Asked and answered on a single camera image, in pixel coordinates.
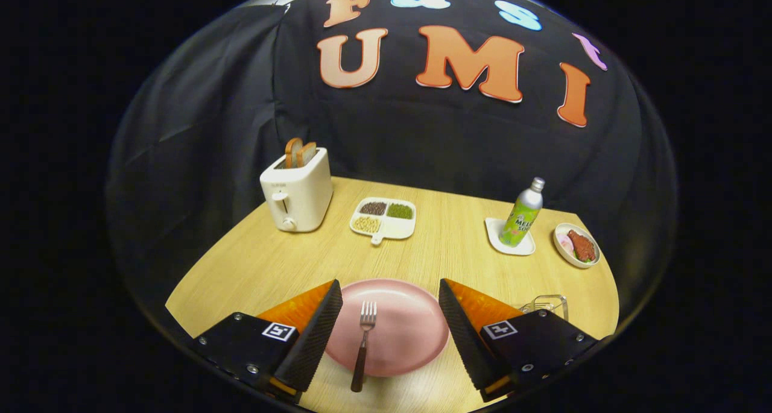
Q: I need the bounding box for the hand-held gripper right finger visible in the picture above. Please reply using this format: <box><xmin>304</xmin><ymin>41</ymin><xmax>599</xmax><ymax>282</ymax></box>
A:
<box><xmin>438</xmin><ymin>279</ymin><xmax>598</xmax><ymax>403</ymax></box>

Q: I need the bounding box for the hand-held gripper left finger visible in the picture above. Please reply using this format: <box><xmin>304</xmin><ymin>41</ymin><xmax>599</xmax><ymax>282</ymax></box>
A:
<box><xmin>193</xmin><ymin>279</ymin><xmax>344</xmax><ymax>403</ymax></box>

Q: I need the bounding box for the large pink plate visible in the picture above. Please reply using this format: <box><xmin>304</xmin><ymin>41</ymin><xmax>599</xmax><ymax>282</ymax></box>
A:
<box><xmin>326</xmin><ymin>279</ymin><xmax>450</xmax><ymax>377</ymax></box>

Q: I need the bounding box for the metal toast rack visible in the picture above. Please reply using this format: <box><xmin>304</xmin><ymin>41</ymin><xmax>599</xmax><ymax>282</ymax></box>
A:
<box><xmin>520</xmin><ymin>294</ymin><xmax>569</xmax><ymax>322</ymax></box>

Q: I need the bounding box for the white coaster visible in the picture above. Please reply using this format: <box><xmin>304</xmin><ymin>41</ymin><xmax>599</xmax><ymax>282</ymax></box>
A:
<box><xmin>485</xmin><ymin>217</ymin><xmax>536</xmax><ymax>256</ymax></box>

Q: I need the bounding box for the small pink dish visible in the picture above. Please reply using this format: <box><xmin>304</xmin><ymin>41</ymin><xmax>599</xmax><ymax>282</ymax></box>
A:
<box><xmin>554</xmin><ymin>222</ymin><xmax>601</xmax><ymax>269</ymax></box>

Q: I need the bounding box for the white divided dish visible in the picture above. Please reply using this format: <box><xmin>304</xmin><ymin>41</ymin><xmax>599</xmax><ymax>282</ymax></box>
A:
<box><xmin>350</xmin><ymin>197</ymin><xmax>417</xmax><ymax>246</ymax></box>

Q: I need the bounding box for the green soda bottle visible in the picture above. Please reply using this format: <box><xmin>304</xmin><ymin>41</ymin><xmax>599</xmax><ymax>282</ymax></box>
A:
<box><xmin>499</xmin><ymin>177</ymin><xmax>546</xmax><ymax>247</ymax></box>

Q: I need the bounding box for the cream white toaster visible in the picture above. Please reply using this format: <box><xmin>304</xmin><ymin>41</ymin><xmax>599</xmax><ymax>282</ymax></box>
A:
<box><xmin>260</xmin><ymin>147</ymin><xmax>334</xmax><ymax>233</ymax></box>

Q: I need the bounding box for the red brown meat piece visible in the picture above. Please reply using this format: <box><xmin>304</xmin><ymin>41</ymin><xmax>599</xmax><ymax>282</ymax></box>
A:
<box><xmin>567</xmin><ymin>230</ymin><xmax>596</xmax><ymax>263</ymax></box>

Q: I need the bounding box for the black backdrop cloth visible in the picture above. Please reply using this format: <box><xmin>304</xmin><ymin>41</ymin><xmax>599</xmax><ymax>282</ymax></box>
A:
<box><xmin>106</xmin><ymin>0</ymin><xmax>679</xmax><ymax>341</ymax></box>

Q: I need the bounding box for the silver fork wooden handle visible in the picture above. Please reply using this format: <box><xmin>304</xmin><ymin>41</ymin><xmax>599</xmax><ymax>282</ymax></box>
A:
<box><xmin>351</xmin><ymin>301</ymin><xmax>378</xmax><ymax>393</ymax></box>

